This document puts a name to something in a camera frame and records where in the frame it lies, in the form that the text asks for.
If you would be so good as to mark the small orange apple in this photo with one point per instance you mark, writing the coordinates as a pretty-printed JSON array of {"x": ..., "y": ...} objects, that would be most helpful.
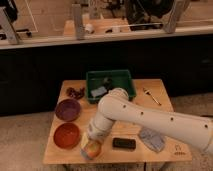
[{"x": 93, "y": 147}]

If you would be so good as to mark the light wooden folding table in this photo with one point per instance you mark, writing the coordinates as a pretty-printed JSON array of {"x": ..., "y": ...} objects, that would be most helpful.
[{"x": 173, "y": 151}]

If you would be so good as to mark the dark grape bunch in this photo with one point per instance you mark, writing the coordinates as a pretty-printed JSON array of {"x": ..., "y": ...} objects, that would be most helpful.
[{"x": 76, "y": 94}]

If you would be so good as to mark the black rectangular remote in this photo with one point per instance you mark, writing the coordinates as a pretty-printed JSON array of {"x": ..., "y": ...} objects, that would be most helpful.
[{"x": 124, "y": 143}]

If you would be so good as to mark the grey folded cloth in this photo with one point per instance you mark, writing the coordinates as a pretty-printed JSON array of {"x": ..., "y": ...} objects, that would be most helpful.
[{"x": 152, "y": 139}]

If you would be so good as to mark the dark round object in tray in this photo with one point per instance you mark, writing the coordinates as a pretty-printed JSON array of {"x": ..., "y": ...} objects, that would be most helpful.
[{"x": 107, "y": 83}]

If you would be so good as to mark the purple bowl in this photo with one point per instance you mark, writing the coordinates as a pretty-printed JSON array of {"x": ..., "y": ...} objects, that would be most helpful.
[{"x": 68, "y": 110}]

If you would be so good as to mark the blue plastic cup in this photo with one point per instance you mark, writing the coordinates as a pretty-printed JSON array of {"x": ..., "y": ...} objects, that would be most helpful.
[{"x": 89, "y": 156}]

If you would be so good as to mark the orange-red bowl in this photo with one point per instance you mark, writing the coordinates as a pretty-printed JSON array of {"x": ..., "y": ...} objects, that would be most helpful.
[{"x": 67, "y": 135}]

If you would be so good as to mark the green plastic tray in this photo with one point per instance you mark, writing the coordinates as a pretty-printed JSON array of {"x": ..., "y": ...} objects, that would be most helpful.
[{"x": 98, "y": 83}]

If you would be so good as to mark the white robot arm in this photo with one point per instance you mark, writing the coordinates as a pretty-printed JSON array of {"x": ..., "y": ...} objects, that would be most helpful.
[{"x": 115, "y": 106}]

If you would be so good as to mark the blue-grey sponge in tray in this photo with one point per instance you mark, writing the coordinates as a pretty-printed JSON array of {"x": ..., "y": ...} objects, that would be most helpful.
[{"x": 99, "y": 91}]

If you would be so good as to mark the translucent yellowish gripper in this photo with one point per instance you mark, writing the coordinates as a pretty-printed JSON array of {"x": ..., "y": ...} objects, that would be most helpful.
[{"x": 85, "y": 141}]

